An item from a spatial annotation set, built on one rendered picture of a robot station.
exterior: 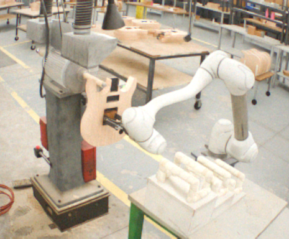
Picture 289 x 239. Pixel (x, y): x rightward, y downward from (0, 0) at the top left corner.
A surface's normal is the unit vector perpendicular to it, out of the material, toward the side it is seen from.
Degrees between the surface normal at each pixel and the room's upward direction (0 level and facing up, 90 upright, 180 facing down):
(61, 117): 90
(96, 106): 88
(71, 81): 93
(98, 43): 90
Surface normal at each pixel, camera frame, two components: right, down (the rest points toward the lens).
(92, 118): 0.68, 0.36
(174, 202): -0.75, 0.23
